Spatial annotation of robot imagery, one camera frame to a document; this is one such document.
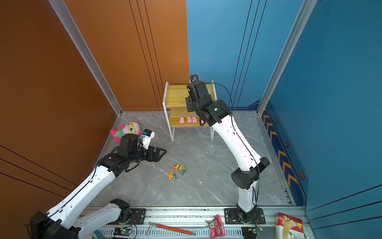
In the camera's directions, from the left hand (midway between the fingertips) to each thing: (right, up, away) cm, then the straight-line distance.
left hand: (161, 147), depth 77 cm
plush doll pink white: (-27, +10, +24) cm, 38 cm away
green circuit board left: (-17, -39, -7) cm, 43 cm away
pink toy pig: (+9, +15, +14) cm, 22 cm away
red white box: (+61, -35, -10) cm, 71 cm away
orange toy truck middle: (+6, -14, +9) cm, 18 cm away
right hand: (+18, +25, -7) cm, 32 cm away
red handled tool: (+6, -38, -7) cm, 39 cm away
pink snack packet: (+28, -37, -8) cm, 47 cm away
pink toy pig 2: (+14, +15, +14) cm, 25 cm away
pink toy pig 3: (+18, +15, +14) cm, 27 cm away
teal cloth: (-27, -39, -9) cm, 48 cm away
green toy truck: (+10, -15, +9) cm, 20 cm away
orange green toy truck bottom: (+5, -18, +7) cm, 20 cm away
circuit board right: (+47, -37, -8) cm, 61 cm away
